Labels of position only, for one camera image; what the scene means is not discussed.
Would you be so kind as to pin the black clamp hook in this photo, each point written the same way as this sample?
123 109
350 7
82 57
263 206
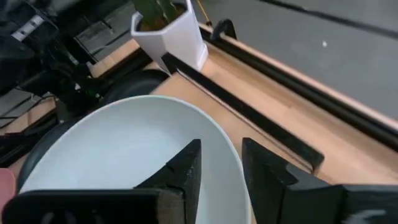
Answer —
230 29

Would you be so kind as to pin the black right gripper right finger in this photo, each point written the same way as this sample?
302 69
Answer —
280 193

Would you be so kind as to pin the white hexagonal plant pot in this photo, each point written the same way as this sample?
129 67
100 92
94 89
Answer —
177 40

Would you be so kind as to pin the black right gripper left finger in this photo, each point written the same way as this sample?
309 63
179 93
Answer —
174 174

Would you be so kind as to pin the dark teal plate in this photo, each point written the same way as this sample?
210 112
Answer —
136 82

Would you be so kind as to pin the white plate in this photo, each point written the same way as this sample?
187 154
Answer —
124 146

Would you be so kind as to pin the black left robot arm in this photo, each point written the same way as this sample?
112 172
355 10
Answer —
31 62

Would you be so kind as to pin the black aluminium table frame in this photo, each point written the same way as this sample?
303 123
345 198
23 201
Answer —
311 93

